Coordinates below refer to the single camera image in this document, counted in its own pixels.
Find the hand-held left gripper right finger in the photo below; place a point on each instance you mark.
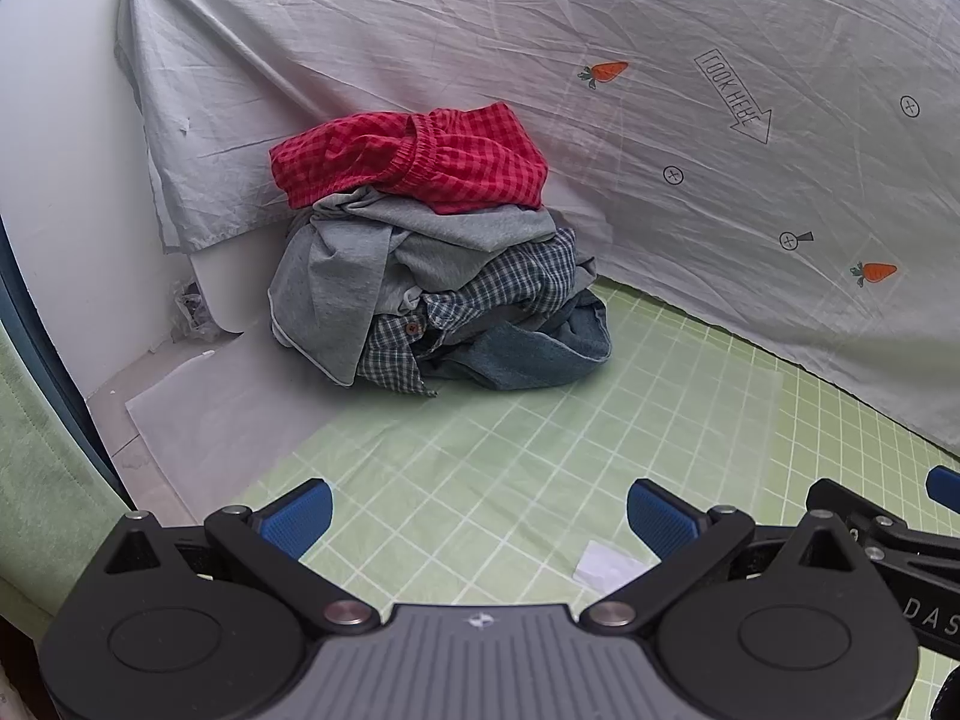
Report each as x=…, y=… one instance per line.
x=664, y=519

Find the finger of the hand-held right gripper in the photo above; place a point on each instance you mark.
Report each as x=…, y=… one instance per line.
x=870, y=521
x=943, y=481

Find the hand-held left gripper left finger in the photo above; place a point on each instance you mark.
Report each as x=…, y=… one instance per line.
x=298, y=521

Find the red checked shorts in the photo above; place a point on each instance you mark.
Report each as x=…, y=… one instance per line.
x=465, y=157

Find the small white paper piece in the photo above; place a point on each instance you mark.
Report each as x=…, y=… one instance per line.
x=604, y=562

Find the translucent plastic sheet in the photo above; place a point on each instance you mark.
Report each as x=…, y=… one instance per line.
x=225, y=405

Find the green grid mat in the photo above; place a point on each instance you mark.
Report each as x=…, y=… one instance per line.
x=525, y=427

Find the blue jeans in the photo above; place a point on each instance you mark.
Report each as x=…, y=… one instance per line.
x=525, y=360

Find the crumpled clear plastic bag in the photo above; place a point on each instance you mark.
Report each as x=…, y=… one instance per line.
x=191, y=311

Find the grey knit garment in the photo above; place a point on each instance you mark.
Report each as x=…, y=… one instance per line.
x=322, y=285

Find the white curved board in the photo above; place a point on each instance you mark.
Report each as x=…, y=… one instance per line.
x=225, y=292

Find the green curtain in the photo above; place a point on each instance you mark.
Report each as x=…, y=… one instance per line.
x=45, y=480

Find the dark plaid shirt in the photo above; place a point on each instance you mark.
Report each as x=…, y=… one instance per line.
x=510, y=274

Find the blue cloth strip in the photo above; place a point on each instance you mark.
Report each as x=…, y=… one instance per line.
x=45, y=360

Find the grey carrot print sheet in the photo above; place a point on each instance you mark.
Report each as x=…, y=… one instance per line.
x=450, y=37

